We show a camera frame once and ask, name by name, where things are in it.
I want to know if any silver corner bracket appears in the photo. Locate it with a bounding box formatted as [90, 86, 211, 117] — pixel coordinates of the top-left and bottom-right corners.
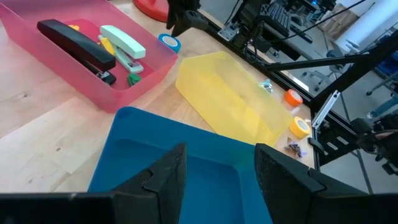
[222, 21, 240, 41]

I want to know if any silver aluminium rail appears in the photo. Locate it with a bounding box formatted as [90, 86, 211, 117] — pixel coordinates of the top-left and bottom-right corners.
[312, 90, 341, 130]

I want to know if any mint green stapler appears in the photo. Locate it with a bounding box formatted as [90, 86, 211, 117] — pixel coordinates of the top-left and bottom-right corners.
[98, 24, 146, 75]

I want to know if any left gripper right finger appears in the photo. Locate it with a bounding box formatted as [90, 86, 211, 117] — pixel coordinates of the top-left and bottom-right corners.
[254, 143, 374, 224]

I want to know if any pink translucent plastic bin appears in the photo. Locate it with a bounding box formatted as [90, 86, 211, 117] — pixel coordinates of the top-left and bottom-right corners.
[0, 0, 178, 113]

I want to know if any wooden crate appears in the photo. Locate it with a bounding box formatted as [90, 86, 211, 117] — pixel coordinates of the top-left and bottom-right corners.
[320, 2, 360, 41]

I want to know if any blue tape roll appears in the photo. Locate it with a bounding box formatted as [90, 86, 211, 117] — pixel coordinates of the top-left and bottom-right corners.
[157, 33, 182, 54]

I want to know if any person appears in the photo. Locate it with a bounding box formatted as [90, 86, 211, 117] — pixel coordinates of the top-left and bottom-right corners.
[366, 93, 398, 162]

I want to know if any teal plastic bin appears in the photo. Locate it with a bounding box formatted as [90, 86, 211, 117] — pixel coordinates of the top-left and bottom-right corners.
[88, 106, 274, 224]

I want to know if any black stapler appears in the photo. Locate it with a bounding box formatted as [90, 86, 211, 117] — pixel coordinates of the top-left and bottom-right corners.
[37, 19, 117, 86]

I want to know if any green staple remover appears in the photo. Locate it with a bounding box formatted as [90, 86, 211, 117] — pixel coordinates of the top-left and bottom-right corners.
[127, 73, 141, 87]

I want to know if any red pole stand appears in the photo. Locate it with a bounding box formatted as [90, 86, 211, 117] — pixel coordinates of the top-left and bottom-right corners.
[132, 0, 170, 23]

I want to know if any orange tape roll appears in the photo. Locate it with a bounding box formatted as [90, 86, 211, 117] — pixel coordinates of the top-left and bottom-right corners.
[283, 88, 303, 108]

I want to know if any office chair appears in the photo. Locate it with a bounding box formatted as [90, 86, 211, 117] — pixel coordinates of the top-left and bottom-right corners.
[303, 49, 346, 93]

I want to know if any yellow tape roll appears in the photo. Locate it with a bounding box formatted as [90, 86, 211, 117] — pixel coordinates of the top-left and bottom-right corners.
[289, 116, 311, 139]

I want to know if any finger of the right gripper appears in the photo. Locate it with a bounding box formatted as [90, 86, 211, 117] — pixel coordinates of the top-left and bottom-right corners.
[172, 11, 210, 37]
[167, 9, 184, 30]

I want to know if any black keyboard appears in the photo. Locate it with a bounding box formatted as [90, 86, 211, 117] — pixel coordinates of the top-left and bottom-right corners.
[262, 2, 293, 37]

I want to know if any black aluminium table frame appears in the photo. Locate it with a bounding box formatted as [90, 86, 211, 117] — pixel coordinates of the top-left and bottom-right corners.
[186, 9, 398, 194]

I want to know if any purple staple remover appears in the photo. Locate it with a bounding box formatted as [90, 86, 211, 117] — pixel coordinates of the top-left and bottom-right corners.
[285, 136, 307, 159]

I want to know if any yellow translucent plastic bin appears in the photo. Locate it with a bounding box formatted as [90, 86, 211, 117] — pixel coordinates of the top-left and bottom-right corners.
[175, 51, 294, 147]

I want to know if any yellow mini stapler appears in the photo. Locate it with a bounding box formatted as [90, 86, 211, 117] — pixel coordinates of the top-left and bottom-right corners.
[98, 35, 116, 57]

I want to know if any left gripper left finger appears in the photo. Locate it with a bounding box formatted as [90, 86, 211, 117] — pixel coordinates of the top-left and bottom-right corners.
[112, 143, 187, 224]

